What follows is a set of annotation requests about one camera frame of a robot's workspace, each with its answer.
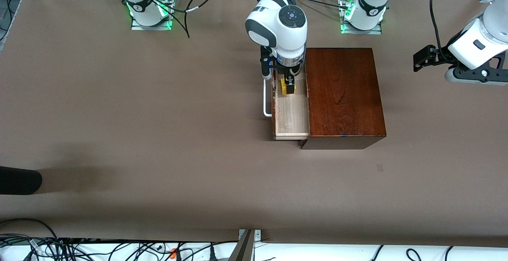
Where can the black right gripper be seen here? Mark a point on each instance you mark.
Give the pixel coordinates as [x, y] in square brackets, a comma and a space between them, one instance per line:
[287, 71]

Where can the dark wooden cabinet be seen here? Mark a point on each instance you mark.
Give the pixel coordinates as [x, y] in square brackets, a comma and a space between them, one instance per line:
[345, 102]

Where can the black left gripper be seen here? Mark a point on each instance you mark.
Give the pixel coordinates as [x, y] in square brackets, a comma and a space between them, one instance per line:
[441, 55]

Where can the silver table edge bracket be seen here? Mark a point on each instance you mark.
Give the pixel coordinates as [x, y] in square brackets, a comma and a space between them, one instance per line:
[257, 235]

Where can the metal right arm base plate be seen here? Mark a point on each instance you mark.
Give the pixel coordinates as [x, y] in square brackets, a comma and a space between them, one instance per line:
[137, 27]

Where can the yellow block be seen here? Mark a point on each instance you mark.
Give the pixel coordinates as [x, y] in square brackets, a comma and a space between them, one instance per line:
[282, 88]

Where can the large paper table cover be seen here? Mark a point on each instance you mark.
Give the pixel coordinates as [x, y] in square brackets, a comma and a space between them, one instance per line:
[158, 134]

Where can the black rounded object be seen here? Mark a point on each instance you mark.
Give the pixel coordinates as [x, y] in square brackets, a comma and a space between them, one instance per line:
[20, 180]

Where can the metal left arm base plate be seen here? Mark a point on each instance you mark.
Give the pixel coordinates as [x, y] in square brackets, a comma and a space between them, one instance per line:
[377, 31]

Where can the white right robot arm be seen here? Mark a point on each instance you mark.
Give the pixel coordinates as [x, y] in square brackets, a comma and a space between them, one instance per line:
[285, 26]

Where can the black power plug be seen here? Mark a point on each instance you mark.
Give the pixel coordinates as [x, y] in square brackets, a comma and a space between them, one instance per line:
[212, 255]

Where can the grey metal strut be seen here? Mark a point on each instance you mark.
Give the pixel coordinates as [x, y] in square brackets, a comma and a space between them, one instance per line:
[243, 249]

